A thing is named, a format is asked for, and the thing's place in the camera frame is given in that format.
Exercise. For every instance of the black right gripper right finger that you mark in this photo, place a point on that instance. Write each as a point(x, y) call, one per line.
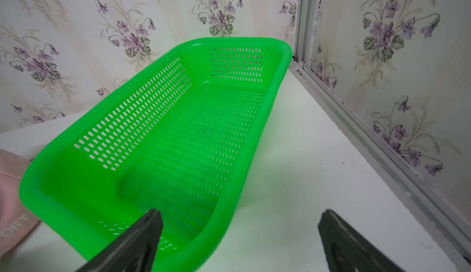
point(346, 250)

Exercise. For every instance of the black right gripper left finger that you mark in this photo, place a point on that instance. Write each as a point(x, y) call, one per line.
point(132, 251)

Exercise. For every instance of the pink baseball cap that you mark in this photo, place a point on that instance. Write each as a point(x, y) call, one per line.
point(16, 220)

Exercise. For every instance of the green plastic basket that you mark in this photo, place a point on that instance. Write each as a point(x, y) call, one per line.
point(179, 137)

